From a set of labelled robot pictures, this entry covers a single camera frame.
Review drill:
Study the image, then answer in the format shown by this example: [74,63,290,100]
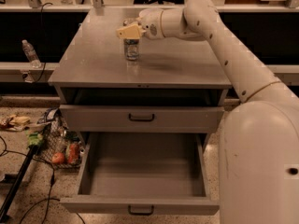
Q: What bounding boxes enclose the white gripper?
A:
[116,8,164,40]

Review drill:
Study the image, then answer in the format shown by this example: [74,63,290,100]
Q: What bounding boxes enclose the silver blue redbull can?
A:
[123,39,139,61]

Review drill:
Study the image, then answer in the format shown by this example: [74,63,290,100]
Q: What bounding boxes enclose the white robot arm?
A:
[116,0,299,224]

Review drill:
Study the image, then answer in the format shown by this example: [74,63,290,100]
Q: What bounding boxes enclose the grey drawer cabinet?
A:
[48,7,233,134]

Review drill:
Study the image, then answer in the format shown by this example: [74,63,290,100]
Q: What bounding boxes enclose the closed grey top drawer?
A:
[60,105,224,133]

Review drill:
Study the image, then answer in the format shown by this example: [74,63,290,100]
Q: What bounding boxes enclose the open grey middle drawer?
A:
[61,133,219,216]

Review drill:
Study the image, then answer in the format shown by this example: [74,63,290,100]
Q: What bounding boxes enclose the clear plastic water bottle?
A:
[22,40,42,69]

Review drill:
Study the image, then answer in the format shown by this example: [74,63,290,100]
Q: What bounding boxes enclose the red snack package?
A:
[65,143,79,164]

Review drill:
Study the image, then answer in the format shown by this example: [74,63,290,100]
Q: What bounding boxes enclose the yellow chip bag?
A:
[0,115,30,132]

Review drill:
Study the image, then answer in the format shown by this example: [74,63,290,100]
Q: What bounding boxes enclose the red apple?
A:
[51,152,64,164]

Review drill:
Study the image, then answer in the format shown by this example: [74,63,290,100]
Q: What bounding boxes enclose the black metal stand leg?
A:
[0,146,38,224]

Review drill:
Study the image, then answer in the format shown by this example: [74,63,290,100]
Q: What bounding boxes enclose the black top drawer handle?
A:
[128,114,155,122]

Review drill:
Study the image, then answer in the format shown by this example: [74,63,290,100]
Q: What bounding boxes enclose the black drawer handle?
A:
[128,114,155,122]
[127,205,155,217]

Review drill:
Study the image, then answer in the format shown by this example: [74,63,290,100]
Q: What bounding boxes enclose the wire mesh basket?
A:
[40,117,85,169]

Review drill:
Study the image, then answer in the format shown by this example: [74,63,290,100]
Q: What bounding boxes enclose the black floor cable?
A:
[0,135,87,224]

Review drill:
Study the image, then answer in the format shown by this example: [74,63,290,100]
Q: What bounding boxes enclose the black middle drawer handle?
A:
[127,205,155,217]

